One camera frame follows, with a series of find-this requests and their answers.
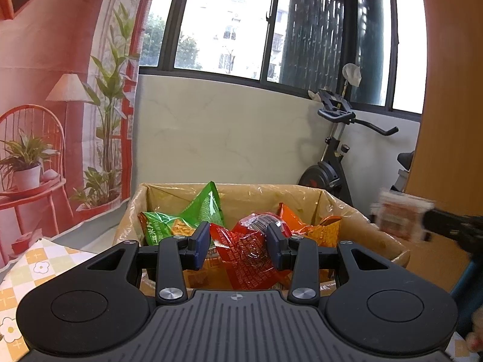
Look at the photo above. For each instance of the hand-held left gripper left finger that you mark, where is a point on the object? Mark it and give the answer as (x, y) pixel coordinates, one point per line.
(199, 245)

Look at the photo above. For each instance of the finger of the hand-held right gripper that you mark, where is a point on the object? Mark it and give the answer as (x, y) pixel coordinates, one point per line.
(452, 226)

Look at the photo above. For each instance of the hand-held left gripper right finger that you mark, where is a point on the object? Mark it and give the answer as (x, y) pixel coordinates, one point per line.
(277, 247)

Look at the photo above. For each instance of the dark orange snack packet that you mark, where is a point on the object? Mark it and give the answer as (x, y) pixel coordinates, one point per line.
(292, 215)

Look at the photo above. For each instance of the red snack packet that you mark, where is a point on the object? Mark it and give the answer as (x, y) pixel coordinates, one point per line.
(241, 256)

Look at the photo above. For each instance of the green cracker snack packet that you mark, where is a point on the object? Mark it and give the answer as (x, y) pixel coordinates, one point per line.
(162, 230)

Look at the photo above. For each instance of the pale brown snack packet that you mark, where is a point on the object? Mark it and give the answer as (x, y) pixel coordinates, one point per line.
(400, 215)

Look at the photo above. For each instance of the cardboard box with plastic liner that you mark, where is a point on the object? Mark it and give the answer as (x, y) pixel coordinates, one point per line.
(256, 196)

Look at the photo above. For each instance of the black exercise bike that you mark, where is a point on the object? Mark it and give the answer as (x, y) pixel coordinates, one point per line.
(328, 173)

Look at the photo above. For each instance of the wooden door panel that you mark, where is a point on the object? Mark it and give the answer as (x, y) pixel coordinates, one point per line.
(445, 120)

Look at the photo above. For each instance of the checked floral tablecloth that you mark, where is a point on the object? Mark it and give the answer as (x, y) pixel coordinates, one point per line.
(37, 267)

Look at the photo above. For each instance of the black framed window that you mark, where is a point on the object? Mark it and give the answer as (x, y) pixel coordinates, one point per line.
(275, 26)

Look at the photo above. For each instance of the printed room backdrop cloth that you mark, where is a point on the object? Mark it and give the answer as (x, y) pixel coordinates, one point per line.
(56, 45)

